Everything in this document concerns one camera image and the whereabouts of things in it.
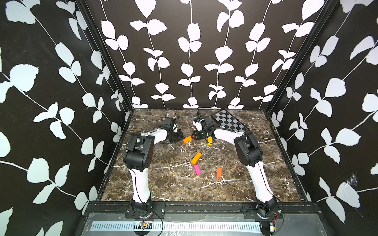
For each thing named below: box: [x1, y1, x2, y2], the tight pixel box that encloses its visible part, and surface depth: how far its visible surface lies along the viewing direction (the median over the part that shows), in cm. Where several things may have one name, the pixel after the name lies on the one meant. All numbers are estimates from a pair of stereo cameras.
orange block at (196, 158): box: [190, 151, 203, 166], surface depth 95 cm
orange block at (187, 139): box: [182, 135, 193, 144], surface depth 103 cm
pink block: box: [193, 164, 202, 176], surface depth 90 cm
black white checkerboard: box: [211, 108, 251, 133], surface depth 113 cm
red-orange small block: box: [216, 166, 223, 179], surface depth 90 cm
